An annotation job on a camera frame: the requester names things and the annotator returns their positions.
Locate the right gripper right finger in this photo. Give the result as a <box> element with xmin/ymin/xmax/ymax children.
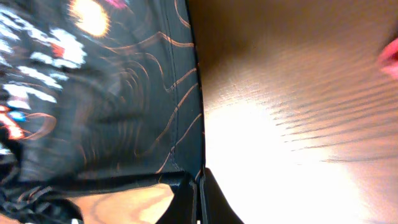
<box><xmin>199</xmin><ymin>168</ymin><xmax>243</xmax><ymax>224</ymax></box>

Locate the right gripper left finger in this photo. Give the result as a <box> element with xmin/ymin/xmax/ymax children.
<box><xmin>156</xmin><ymin>172</ymin><xmax>198</xmax><ymax>224</ymax></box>

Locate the black printed cycling jersey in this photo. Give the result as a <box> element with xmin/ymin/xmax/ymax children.
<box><xmin>1</xmin><ymin>0</ymin><xmax>204</xmax><ymax>223</ymax></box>

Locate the red t-shirt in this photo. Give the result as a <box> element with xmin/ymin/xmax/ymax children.
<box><xmin>377</xmin><ymin>38</ymin><xmax>398</xmax><ymax>79</ymax></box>

